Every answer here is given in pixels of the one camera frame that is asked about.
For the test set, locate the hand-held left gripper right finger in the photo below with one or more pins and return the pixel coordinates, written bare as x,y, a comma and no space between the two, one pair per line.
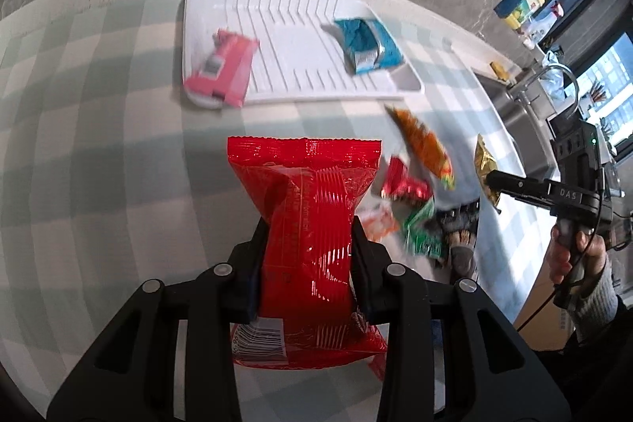
368,283

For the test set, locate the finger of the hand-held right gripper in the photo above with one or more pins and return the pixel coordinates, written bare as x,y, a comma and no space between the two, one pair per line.
519,182
534,200

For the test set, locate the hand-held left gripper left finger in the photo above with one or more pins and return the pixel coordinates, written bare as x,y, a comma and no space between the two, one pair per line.
242,283

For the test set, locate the gold snack packet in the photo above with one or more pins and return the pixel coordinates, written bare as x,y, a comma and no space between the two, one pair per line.
484,160

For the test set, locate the green snack packet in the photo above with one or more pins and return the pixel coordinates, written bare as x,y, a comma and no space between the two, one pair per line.
418,229

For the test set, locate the large red snack packet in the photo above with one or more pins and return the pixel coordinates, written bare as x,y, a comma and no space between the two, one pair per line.
306,204

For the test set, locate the white ribbed plastic tray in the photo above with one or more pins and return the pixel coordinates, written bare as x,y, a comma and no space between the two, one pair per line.
296,36

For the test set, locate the person's right hand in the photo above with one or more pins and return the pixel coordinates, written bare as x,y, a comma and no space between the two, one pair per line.
596,264

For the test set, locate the steel sink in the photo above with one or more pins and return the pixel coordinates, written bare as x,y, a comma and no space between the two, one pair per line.
519,125

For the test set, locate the white red fruit-print packet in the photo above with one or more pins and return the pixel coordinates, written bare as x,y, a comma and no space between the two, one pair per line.
378,222

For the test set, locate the orange snack packet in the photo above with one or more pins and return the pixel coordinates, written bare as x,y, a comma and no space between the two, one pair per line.
425,145

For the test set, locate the chrome faucet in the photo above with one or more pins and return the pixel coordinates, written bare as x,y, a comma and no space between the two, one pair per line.
539,81

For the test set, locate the small red snack packet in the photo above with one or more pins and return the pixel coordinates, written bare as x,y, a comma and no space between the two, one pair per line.
400,179

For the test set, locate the yellow sponge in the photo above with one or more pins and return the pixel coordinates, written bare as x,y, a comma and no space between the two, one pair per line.
499,71

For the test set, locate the cardboard box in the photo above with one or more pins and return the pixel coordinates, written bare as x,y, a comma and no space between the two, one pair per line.
549,328

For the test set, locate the white plastic bottle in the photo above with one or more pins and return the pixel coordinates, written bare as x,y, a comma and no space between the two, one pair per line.
541,26

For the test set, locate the blue yellow container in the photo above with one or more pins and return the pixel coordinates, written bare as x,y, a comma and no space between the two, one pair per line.
514,9

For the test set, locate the checked tablecloth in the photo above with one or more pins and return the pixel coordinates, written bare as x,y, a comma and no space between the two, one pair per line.
99,155

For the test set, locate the teal crumpled snack packet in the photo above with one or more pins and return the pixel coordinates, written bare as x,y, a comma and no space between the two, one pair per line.
366,39

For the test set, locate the pink snack packet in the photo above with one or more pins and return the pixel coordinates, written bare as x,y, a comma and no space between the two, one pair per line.
222,66

